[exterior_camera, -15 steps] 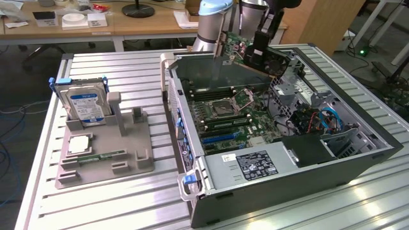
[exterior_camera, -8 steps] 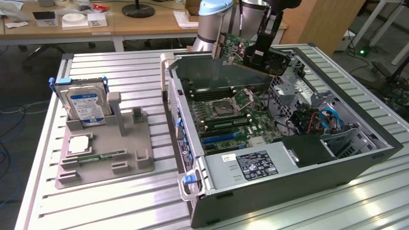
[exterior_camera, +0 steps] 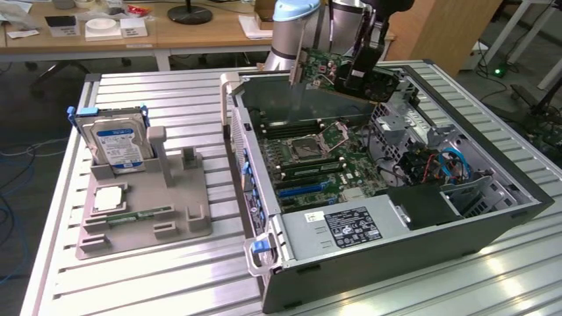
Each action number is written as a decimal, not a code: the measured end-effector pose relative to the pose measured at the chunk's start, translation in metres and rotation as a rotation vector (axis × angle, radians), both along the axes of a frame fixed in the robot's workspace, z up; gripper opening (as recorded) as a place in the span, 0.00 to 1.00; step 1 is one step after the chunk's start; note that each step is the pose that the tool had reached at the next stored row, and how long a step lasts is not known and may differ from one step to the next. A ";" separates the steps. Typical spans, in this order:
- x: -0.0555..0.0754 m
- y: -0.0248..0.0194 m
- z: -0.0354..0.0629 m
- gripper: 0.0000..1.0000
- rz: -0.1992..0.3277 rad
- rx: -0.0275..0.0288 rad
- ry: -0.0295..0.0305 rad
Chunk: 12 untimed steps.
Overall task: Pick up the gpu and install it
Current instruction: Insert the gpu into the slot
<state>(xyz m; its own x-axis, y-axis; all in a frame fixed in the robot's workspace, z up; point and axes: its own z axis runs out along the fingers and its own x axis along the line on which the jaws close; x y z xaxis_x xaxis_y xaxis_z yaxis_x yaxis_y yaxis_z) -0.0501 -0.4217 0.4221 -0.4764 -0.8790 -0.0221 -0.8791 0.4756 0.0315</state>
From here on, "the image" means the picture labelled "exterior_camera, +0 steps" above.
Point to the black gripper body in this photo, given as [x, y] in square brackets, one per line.
[388, 6]

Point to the green graphics card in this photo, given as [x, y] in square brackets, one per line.
[320, 62]

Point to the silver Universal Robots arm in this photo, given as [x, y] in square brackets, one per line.
[290, 39]

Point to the wooden cabinet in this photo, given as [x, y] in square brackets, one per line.
[439, 33]

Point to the silver disk bay cage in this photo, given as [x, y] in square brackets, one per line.
[395, 128]

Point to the open socket cover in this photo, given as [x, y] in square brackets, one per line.
[335, 135]

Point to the empty RAM slot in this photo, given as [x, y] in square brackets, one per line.
[288, 122]
[290, 126]
[291, 130]

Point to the white paper stack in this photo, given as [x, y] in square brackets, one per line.
[254, 29]

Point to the small cardboard box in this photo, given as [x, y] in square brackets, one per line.
[264, 13]

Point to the device with green light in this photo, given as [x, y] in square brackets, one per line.
[496, 71]

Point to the CPU socket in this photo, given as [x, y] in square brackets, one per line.
[306, 149]

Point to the green motherboard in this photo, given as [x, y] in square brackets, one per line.
[351, 164]

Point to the installed RAM stick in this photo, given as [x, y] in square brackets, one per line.
[314, 170]

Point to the blue card retention clip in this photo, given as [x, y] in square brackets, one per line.
[254, 192]
[246, 168]
[244, 156]
[259, 207]

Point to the long expansion slot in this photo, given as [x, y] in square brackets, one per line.
[303, 191]
[296, 206]

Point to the black round stand base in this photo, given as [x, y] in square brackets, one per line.
[189, 16]

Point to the black plastic shroud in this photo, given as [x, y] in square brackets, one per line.
[420, 204]

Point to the silver disk bay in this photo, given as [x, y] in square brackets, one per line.
[491, 194]

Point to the white labelled box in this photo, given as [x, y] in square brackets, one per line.
[133, 28]

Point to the small red item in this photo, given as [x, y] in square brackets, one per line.
[136, 11]

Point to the grey power supply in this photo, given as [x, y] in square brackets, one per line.
[307, 240]

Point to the small dark object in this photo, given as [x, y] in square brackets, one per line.
[116, 10]

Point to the white round container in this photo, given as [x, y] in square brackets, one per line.
[103, 31]

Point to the blue case latch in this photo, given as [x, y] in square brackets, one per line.
[259, 247]

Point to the open black PC case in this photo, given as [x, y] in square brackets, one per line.
[395, 263]

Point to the hard disk in blue caddy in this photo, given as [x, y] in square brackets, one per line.
[116, 148]

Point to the grey parts rack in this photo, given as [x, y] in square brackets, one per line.
[144, 210]

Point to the white box with dark lid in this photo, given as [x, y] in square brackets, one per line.
[63, 29]

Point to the green RAM stick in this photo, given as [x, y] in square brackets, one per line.
[136, 216]

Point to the black office chair base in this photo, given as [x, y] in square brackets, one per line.
[56, 67]

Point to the grey cup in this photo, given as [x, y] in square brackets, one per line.
[64, 4]

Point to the silver CPU chip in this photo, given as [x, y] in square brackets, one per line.
[108, 199]

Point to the wooden desk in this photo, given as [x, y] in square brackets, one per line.
[52, 46]

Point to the white paper slip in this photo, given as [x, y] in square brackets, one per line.
[21, 34]

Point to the clear plastic bag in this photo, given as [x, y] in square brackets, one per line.
[19, 18]

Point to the white desk frame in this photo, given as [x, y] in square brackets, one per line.
[504, 29]

